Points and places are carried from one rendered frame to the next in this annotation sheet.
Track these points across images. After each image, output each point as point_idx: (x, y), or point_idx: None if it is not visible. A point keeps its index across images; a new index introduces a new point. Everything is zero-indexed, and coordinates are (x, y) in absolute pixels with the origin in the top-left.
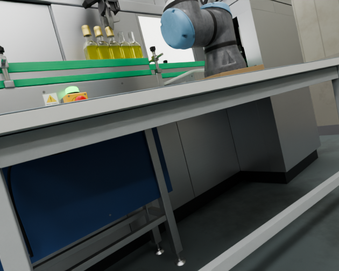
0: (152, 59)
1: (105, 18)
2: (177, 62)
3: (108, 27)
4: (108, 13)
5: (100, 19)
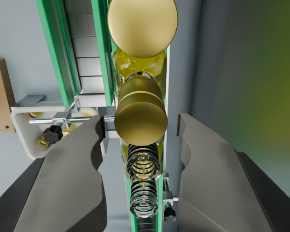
0: (66, 113)
1: (178, 218)
2: (129, 204)
3: (116, 113)
4: (20, 176)
5: (267, 211)
